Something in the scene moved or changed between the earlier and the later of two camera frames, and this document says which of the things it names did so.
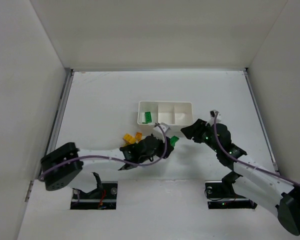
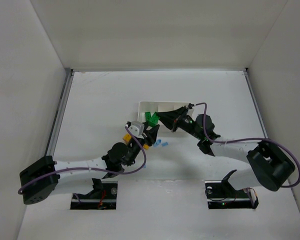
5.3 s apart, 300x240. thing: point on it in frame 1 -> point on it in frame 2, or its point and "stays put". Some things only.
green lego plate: x=148 y=117 stays put
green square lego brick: x=173 y=140 -> x=154 y=118
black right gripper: x=196 y=130 -> x=176 y=121
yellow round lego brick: x=129 y=138 stays put
